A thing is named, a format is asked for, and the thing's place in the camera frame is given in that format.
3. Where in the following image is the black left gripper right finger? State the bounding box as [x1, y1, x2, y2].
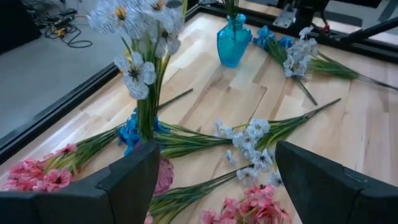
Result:
[275, 140, 398, 224]

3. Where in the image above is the black floor cable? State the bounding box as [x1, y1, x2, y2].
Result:
[37, 6, 94, 49]

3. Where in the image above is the pink artificial flower bunch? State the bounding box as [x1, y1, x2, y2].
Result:
[200, 184, 292, 224]
[2, 88, 194, 192]
[143, 164, 251, 224]

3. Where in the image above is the yellow power plug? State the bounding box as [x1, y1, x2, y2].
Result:
[53, 27, 68, 39]

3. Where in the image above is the black aluminium table frame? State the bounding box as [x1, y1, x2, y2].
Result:
[0, 0, 398, 166]

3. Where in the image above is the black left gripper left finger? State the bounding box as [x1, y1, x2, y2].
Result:
[0, 140, 161, 224]

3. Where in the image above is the blue glass vase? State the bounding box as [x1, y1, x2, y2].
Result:
[216, 12, 253, 68]

